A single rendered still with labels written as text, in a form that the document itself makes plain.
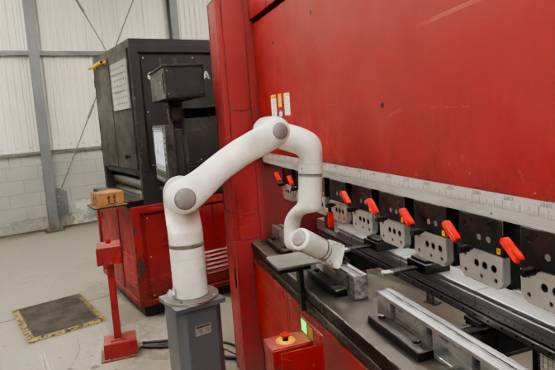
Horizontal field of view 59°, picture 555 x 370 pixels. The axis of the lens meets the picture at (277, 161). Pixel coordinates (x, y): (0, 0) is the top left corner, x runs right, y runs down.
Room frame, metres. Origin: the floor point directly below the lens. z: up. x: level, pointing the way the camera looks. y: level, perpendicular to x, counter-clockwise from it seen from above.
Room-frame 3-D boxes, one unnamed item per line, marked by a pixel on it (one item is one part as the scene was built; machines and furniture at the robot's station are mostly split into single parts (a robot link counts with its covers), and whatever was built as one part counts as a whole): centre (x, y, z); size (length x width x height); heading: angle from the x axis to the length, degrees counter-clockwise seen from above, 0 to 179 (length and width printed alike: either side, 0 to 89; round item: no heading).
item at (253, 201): (3.08, -0.08, 1.15); 0.85 x 0.25 x 2.30; 108
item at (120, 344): (3.37, 1.22, 0.41); 0.25 x 0.20 x 0.83; 108
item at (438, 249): (1.36, -0.45, 1.26); 0.15 x 0.09 x 0.17; 18
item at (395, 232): (1.55, -0.39, 1.26); 0.15 x 0.09 x 0.17; 18
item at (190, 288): (1.68, 0.34, 1.09); 0.19 x 0.19 x 0.18
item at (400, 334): (1.50, -0.34, 0.89); 0.30 x 0.05 x 0.03; 18
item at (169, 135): (3.07, 0.67, 1.42); 0.45 x 0.12 x 0.36; 23
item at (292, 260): (2.05, -0.07, 1.00); 0.26 x 0.18 x 0.01; 108
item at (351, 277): (2.04, -0.23, 0.92); 0.39 x 0.06 x 0.10; 18
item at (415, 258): (1.81, -0.48, 1.01); 0.26 x 0.12 x 0.05; 108
